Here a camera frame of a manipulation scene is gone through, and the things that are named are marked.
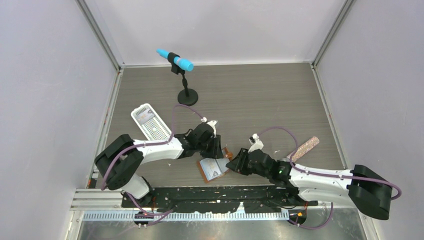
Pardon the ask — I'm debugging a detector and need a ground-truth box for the black microphone stand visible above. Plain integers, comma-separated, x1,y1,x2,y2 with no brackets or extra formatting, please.
171,70,199,106

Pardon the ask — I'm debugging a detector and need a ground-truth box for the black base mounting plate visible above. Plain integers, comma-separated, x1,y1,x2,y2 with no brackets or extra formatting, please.
121,185,318,214

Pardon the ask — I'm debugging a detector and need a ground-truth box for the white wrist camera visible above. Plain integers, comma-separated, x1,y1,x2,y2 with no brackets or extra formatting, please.
200,117,219,136
248,133,264,153

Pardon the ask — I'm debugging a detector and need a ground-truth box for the brown leather card holder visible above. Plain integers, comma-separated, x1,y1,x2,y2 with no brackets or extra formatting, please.
197,147,233,183

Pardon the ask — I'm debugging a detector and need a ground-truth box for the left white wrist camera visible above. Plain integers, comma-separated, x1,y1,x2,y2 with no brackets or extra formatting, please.
200,117,219,136

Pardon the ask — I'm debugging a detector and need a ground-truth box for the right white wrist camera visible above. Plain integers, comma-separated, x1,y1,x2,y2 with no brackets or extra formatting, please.
248,133,264,153

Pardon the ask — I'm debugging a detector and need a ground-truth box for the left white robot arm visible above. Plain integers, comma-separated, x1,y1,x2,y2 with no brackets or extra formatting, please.
94,120,223,207

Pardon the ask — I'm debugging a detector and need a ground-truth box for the pink glitter stick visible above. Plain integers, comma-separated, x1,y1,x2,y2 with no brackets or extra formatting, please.
286,136,320,163

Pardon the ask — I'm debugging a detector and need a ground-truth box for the white perforated plastic basket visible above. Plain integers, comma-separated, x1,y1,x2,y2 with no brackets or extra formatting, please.
130,103,172,141

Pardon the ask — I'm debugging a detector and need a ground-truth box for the card in basket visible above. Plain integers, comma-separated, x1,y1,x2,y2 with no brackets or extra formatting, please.
135,109,155,125

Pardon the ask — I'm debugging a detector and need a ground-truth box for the blue toy microphone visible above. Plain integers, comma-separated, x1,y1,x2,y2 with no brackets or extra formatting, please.
156,48,194,74

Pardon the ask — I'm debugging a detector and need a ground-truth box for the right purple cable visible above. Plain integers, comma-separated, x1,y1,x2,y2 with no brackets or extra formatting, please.
256,126,403,230

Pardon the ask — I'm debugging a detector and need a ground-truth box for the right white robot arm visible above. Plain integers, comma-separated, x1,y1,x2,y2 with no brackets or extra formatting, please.
226,148,393,220

